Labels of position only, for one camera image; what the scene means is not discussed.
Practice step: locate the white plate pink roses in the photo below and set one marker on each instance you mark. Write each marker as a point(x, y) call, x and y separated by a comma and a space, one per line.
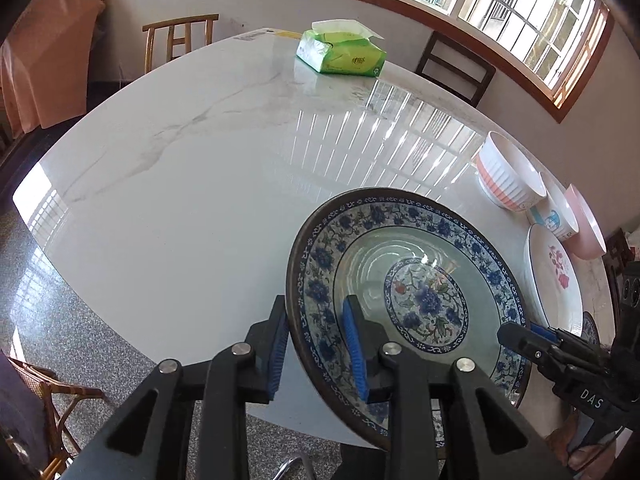
point(552, 290)

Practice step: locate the light wooden chair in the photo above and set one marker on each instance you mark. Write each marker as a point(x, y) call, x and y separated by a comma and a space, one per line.
point(178, 34)

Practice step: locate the brown framed barred window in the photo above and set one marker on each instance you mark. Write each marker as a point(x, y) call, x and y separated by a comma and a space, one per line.
point(550, 48)

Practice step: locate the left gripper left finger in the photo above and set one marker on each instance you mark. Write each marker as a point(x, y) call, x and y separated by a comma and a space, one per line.
point(148, 435)

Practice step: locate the blue white floral plate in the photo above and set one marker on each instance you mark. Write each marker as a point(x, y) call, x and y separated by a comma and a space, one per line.
point(433, 281)

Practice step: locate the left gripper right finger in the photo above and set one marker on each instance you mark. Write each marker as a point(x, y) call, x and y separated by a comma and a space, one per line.
point(446, 421)

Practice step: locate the dark wooden chair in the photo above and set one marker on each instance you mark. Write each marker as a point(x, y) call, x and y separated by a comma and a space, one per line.
point(455, 69)

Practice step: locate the green tissue pack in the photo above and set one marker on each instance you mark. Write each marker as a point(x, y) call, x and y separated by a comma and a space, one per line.
point(341, 47)

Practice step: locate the plain pink bowl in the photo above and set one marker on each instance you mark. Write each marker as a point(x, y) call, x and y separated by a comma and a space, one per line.
point(588, 243)

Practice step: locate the pink cloth covered furniture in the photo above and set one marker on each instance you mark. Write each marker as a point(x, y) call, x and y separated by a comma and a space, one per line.
point(45, 62)

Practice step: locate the person's right hand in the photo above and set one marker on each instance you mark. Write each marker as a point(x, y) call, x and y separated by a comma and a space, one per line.
point(616, 461)

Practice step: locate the white blue dog bowl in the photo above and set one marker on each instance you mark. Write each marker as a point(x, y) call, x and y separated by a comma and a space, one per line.
point(554, 212)

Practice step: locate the dark wooden cabinet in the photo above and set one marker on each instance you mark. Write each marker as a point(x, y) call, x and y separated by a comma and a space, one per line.
point(617, 256)

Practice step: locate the white pink rabbit bowl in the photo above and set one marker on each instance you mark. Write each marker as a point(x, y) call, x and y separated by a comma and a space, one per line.
point(507, 176)

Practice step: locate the rattan chair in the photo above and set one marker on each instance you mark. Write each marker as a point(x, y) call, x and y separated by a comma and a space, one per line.
point(35, 405)

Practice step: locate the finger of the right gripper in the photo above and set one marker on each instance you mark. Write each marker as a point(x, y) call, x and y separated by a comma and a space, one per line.
point(536, 349)
point(569, 342)

